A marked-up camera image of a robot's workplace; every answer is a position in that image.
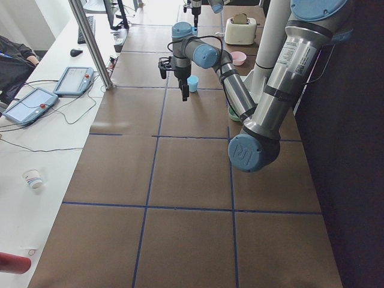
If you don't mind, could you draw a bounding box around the far teach pendant tablet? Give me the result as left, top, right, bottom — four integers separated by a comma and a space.
53, 67, 94, 98

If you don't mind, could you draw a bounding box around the black keyboard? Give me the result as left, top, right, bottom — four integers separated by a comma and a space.
77, 15, 96, 44

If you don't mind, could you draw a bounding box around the person in dark jacket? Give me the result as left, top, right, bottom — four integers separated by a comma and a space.
1, 36, 40, 104

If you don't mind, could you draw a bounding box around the teach pendant tablet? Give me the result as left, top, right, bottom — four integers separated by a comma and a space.
3, 88, 58, 126
53, 67, 94, 98

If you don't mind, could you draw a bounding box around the green bowl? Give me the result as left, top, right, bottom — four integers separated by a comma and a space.
228, 107, 240, 122

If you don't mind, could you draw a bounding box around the pink bowl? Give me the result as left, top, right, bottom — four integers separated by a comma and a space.
230, 51, 247, 66

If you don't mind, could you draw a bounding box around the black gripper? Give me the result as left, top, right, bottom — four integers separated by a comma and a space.
174, 67, 191, 101
191, 0, 201, 28

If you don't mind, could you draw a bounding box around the black computer mouse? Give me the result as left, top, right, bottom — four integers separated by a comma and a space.
70, 49, 83, 57

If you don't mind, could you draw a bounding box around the white mounting pillar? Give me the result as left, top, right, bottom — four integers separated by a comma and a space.
245, 0, 291, 94

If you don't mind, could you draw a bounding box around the near teach pendant tablet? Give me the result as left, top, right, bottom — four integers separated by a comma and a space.
3, 88, 58, 126

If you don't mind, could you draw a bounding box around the red bottle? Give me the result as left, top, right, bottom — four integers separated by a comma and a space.
0, 252, 31, 274

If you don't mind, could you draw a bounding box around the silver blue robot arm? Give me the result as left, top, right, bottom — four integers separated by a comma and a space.
158, 1, 354, 172
184, 0, 230, 28

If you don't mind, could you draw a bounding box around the aluminium frame post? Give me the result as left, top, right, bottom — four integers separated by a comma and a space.
68, 0, 113, 90

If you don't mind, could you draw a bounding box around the paper cup on desk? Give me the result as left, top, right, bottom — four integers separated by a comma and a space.
22, 169, 43, 189

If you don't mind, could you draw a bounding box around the white toaster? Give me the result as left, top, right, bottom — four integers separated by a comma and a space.
224, 13, 257, 45

